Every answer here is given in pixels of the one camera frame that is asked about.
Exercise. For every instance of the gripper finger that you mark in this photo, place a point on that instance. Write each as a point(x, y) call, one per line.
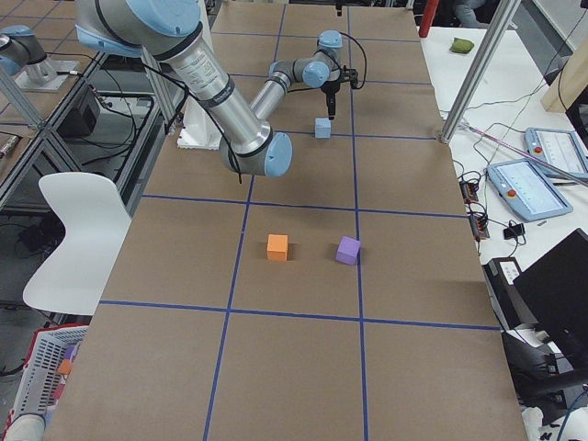
point(330, 99)

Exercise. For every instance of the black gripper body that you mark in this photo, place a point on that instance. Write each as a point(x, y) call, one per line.
point(329, 91)

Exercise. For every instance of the light blue foam block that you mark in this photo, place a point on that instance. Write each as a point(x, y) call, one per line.
point(322, 128)

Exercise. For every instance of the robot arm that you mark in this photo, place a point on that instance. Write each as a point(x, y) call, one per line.
point(172, 32)

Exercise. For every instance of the purple foam block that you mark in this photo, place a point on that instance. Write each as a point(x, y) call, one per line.
point(348, 251)

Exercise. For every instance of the orange foam block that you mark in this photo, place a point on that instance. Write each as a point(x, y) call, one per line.
point(277, 247)

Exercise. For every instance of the green bean bag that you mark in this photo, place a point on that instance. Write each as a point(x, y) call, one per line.
point(461, 46)

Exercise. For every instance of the reacher grabber tool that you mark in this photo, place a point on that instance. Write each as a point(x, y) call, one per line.
point(549, 170)

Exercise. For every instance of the near teach pendant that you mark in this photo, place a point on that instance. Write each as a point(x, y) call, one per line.
point(527, 191)

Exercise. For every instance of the teach pendant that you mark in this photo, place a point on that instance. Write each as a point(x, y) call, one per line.
point(527, 191)
point(560, 148)

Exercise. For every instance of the far teach pendant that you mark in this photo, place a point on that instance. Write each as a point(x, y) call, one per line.
point(560, 148)

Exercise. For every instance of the white chair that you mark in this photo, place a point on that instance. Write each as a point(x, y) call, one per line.
point(72, 279)

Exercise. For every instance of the black laptop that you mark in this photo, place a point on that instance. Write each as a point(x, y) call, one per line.
point(554, 288)

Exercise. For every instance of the white plastic basket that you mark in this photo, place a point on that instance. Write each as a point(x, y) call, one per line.
point(40, 377)

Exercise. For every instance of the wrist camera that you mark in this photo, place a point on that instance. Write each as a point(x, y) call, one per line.
point(350, 75)

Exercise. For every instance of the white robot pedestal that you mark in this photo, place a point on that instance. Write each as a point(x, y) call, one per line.
point(199, 131)

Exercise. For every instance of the aluminium frame post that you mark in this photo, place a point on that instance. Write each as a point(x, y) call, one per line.
point(493, 36)

